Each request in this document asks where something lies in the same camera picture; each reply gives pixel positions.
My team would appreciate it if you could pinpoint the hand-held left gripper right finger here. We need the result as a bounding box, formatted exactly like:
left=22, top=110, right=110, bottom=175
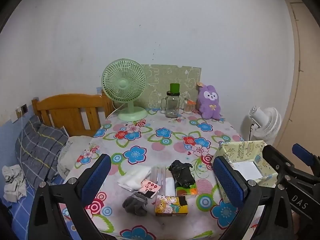
left=212, top=156, right=294, bottom=240

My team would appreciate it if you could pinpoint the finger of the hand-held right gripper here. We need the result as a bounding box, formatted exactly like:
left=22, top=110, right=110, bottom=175
left=262, top=144, right=303, bottom=185
left=292, top=143, right=320, bottom=178

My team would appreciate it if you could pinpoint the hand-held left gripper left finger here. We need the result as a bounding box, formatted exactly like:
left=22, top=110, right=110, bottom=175
left=28, top=154, right=112, bottom=240

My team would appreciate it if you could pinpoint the yellow cartoon print box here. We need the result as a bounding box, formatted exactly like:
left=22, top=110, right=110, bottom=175
left=216, top=140, right=279, bottom=203

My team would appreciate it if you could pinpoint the green tissue packet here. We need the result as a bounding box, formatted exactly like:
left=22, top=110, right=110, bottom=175
left=176, top=182, right=198, bottom=197

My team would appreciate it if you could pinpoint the clear pack of white pads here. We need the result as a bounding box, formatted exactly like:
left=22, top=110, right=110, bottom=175
left=151, top=166, right=177, bottom=197

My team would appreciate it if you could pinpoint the white crumpled blanket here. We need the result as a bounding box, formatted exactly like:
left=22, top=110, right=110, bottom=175
left=57, top=135, right=94, bottom=177

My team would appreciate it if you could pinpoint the white folded cloth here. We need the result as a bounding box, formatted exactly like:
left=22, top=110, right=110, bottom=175
left=117, top=166, right=153, bottom=190

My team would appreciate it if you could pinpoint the white standing fan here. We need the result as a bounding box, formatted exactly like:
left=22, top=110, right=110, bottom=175
left=240, top=106, right=282, bottom=145

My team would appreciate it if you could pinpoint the black plastic bag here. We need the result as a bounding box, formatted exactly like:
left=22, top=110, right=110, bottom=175
left=168, top=159, right=196, bottom=188

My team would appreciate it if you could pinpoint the grey sock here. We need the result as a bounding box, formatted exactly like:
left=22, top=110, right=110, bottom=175
left=122, top=191, right=148, bottom=217

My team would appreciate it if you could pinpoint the pink wet wipes packet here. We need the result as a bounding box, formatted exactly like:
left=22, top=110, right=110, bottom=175
left=136, top=179, right=160, bottom=198

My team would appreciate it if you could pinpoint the grey plaid pillow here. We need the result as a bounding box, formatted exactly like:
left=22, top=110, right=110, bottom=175
left=14, top=115, right=69, bottom=189

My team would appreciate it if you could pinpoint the yellow cartoon tissue packet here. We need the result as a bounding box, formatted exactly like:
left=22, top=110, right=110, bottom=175
left=154, top=195, right=188, bottom=217

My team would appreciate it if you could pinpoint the beige door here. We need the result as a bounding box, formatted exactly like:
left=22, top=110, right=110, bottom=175
left=285, top=0, right=320, bottom=160

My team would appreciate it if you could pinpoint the floral tablecloth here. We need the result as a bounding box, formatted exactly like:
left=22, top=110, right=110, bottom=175
left=59, top=107, right=269, bottom=240

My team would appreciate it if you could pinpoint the wooden bed headboard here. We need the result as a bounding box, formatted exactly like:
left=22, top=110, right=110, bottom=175
left=31, top=94, right=114, bottom=137

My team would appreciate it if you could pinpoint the purple plush bunny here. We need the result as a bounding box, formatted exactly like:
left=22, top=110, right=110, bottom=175
left=196, top=81, right=222, bottom=120

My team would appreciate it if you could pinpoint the blue checked bed sheet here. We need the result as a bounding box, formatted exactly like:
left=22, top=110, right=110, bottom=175
left=0, top=175, right=75, bottom=240

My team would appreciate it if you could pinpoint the grey white crumpled cloth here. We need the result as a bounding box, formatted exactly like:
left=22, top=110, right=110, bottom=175
left=2, top=164, right=27, bottom=202

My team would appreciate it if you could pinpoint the cotton swab jar orange lid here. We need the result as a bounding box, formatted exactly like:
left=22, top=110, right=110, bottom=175
left=184, top=100, right=196, bottom=114

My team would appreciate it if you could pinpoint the glass jar with green lid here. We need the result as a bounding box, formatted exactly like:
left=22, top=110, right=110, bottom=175
left=160, top=83, right=181, bottom=118

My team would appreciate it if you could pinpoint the green desk fan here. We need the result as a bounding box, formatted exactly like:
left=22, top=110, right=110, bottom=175
left=101, top=59, right=148, bottom=122

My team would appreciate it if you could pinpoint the green cartoon print board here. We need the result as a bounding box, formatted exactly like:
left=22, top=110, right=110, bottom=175
left=140, top=64, right=202, bottom=109

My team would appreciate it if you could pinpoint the wall socket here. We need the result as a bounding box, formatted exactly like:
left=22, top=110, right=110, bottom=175
left=15, top=104, right=28, bottom=118

